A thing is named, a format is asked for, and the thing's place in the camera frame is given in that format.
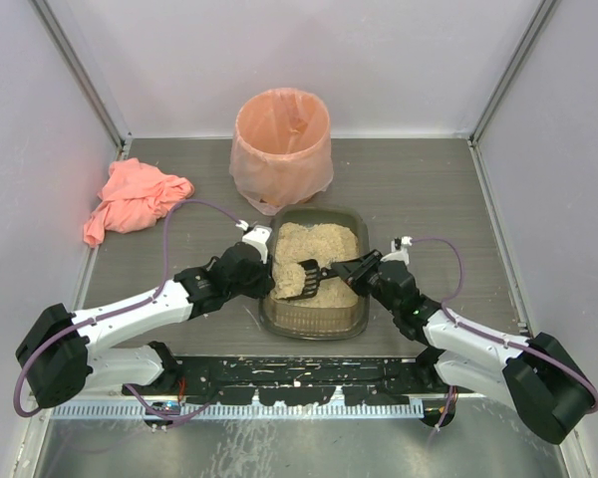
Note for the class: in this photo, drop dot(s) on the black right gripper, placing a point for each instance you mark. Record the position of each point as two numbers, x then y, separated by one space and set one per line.
364 272

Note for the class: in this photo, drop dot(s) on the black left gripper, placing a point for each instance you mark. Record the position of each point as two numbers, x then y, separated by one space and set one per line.
261 281

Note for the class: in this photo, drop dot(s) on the dark green litter box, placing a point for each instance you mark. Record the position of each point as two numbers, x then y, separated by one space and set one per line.
302 323

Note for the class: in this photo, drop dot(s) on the black slotted litter scoop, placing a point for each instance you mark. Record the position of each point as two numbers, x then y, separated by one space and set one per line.
314 275

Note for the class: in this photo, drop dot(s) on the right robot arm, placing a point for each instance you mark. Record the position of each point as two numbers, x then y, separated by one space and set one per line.
536 377

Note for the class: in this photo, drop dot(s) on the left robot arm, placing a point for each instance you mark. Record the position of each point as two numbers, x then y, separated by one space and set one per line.
67 352

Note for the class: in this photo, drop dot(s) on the beige cat litter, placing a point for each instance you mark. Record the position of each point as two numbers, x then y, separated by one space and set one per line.
325 243

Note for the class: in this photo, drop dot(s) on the bin with orange liner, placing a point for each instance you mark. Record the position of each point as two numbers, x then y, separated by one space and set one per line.
281 150

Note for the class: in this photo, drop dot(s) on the crumpled pink cloth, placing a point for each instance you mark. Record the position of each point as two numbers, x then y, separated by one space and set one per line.
134 198

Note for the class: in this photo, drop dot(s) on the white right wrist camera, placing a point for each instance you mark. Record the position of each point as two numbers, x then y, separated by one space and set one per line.
399 250

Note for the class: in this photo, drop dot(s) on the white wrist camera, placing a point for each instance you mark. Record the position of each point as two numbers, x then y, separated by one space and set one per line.
399 250
258 238

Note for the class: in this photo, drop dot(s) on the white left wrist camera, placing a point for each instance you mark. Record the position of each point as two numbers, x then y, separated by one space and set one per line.
258 238

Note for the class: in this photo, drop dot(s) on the white slotted cable duct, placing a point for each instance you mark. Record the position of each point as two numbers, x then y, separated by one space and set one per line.
336 409

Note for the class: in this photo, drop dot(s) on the right aluminium frame post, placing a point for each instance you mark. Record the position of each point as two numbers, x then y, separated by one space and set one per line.
520 55

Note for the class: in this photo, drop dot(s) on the aluminium frame post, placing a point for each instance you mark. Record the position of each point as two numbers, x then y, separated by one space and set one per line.
58 18
520 55

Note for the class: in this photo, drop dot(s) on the left aluminium frame post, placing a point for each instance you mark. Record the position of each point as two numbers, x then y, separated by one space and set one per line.
58 18

